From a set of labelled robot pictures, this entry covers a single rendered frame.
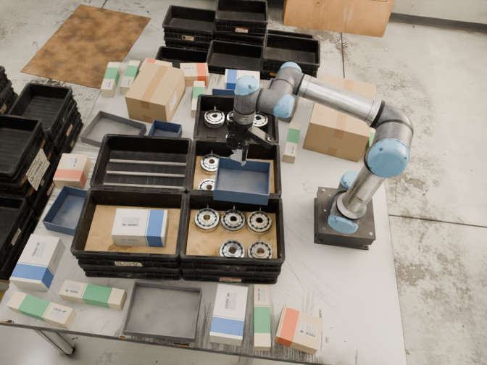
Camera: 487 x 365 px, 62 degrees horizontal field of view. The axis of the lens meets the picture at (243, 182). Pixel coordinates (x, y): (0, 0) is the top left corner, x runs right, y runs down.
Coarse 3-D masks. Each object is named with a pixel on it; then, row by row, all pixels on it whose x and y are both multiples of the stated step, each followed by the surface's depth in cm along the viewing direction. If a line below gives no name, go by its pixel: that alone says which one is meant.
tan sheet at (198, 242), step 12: (192, 216) 173; (192, 228) 169; (192, 240) 166; (204, 240) 166; (216, 240) 167; (240, 240) 168; (252, 240) 168; (264, 240) 168; (276, 240) 169; (192, 252) 163; (204, 252) 163; (216, 252) 164; (276, 252) 166
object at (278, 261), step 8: (192, 192) 168; (280, 200) 169; (280, 208) 166; (184, 216) 161; (280, 216) 166; (184, 224) 159; (280, 224) 162; (184, 232) 157; (280, 232) 160; (184, 240) 155; (280, 240) 158; (184, 256) 151; (192, 256) 151; (200, 256) 152; (208, 256) 151; (216, 256) 152; (224, 256) 152; (232, 256) 152; (280, 264) 154
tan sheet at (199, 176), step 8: (200, 160) 191; (256, 160) 194; (264, 160) 194; (272, 160) 194; (200, 168) 188; (272, 168) 191; (200, 176) 186; (208, 176) 186; (272, 176) 189; (272, 184) 186; (272, 192) 183
